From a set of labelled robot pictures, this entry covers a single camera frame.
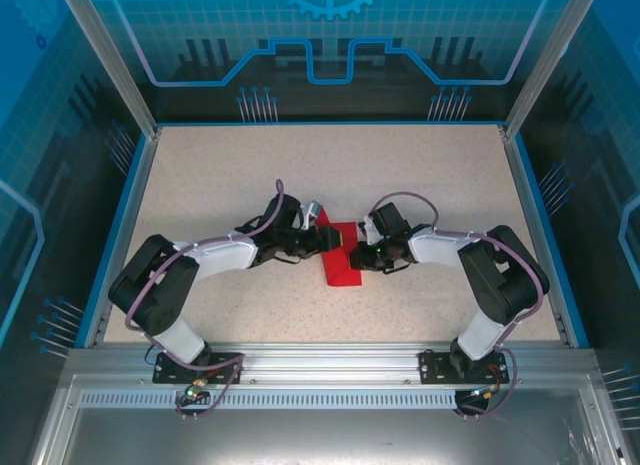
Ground wide aluminium base rail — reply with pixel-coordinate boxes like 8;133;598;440
64;340;599;386

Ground aluminium frame post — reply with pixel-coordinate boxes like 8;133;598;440
502;0;604;139
55;0;162;139

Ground aluminium table side rail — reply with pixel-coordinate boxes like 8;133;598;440
82;127;164;349
499;124;591;349

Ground grey metal sheet tray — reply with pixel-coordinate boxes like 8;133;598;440
29;374;631;465

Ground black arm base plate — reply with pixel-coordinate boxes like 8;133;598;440
418;348;519;386
152;350;246;386

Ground red paper sheet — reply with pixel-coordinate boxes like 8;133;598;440
318;208;365;289

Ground slotted aluminium cable duct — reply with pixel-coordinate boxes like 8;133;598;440
78;390;476;411

